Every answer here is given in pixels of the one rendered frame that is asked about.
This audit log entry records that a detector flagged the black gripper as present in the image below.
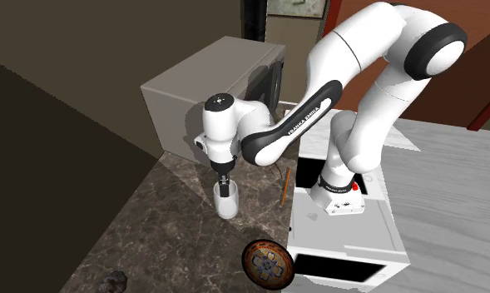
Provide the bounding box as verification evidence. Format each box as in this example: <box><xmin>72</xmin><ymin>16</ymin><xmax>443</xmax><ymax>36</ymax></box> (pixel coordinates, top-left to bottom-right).
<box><xmin>210</xmin><ymin>160</ymin><xmax>236</xmax><ymax>199</ymax></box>

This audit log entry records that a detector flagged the white cup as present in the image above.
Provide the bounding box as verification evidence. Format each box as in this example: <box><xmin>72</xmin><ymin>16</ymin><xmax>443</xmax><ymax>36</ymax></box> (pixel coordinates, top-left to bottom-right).
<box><xmin>212</xmin><ymin>181</ymin><xmax>240</xmax><ymax>221</ymax></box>

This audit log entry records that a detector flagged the orange pencil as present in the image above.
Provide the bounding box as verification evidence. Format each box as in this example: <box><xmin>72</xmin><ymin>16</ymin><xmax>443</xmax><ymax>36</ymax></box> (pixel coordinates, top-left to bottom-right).
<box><xmin>280</xmin><ymin>167</ymin><xmax>292</xmax><ymax>206</ymax></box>

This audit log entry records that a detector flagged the patterned brown round plate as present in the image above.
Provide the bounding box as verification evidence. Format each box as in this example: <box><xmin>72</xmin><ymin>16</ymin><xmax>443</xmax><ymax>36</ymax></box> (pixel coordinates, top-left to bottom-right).
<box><xmin>241</xmin><ymin>238</ymin><xmax>296</xmax><ymax>291</ymax></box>

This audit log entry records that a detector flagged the grey microwave oven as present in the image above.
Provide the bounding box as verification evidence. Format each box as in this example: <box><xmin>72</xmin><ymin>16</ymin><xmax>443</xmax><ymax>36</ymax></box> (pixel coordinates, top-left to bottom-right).
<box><xmin>140</xmin><ymin>36</ymin><xmax>286</xmax><ymax>166</ymax></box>

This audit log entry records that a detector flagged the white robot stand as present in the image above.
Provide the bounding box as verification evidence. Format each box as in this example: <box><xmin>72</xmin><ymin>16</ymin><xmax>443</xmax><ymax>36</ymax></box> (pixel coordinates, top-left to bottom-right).
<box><xmin>281</xmin><ymin>108</ymin><xmax>411</xmax><ymax>293</ymax></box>

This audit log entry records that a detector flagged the dark grey lumpy object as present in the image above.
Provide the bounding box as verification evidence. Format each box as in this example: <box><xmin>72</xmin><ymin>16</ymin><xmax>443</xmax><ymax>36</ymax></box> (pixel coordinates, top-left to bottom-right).
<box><xmin>98</xmin><ymin>270</ymin><xmax>129</xmax><ymax>293</ymax></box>

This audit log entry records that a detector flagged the red-brown door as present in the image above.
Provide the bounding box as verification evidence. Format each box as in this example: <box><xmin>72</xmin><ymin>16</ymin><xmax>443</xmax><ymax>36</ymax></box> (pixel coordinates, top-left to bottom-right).
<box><xmin>322</xmin><ymin>0</ymin><xmax>490</xmax><ymax>132</ymax></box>

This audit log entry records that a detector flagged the framed wall picture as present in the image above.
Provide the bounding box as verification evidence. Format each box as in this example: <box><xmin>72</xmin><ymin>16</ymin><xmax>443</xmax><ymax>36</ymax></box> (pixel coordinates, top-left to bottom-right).
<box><xmin>266</xmin><ymin>0</ymin><xmax>328</xmax><ymax>20</ymax></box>

